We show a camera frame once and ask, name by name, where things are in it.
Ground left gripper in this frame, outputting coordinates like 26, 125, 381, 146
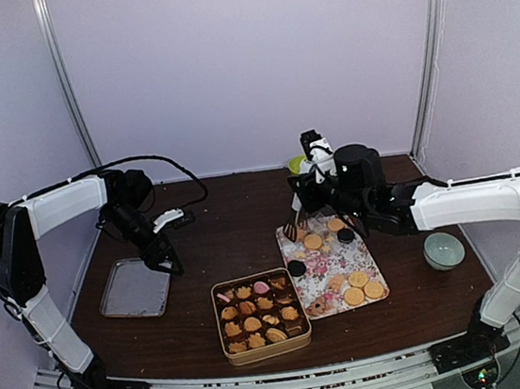
102, 197, 185, 284

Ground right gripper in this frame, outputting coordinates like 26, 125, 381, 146
286, 162, 371, 233

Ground steel kitchen tongs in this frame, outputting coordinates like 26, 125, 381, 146
282, 194, 308, 243

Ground silver tin lid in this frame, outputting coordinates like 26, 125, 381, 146
99, 258, 171, 318

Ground pink round cookie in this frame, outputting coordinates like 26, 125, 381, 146
217, 293, 231, 303
252, 281, 270, 295

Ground flower shaped cookie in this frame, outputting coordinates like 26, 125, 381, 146
236, 286, 252, 300

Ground orange sandwich cookie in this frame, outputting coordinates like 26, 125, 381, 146
238, 300, 256, 316

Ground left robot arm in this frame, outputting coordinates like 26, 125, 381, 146
0, 169, 187, 376

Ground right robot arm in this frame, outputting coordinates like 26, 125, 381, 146
287, 144, 520, 360

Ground green plastic bowl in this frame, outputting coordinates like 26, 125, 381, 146
287, 155, 310, 176

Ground black sandwich cookie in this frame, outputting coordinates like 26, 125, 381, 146
336, 228, 355, 244
286, 260, 306, 278

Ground floral cookie tray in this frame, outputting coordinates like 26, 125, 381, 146
275, 214, 390, 321

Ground gold cookie tin box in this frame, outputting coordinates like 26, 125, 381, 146
210, 267, 313, 366

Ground round golden biscuit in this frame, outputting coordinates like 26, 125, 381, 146
343, 286, 365, 306
363, 280, 386, 300

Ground pale ceramic bowl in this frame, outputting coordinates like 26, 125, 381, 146
423, 232, 465, 271

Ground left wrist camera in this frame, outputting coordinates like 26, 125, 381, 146
153, 208, 196, 233

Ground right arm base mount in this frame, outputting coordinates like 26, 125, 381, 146
429, 334, 510, 389

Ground right aluminium frame post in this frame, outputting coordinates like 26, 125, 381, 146
411, 0, 445, 166

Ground aluminium frame post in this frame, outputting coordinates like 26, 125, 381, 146
411, 0, 445, 166
32, 0, 103, 168

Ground left aluminium frame post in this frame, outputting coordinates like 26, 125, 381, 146
32, 0, 103, 168

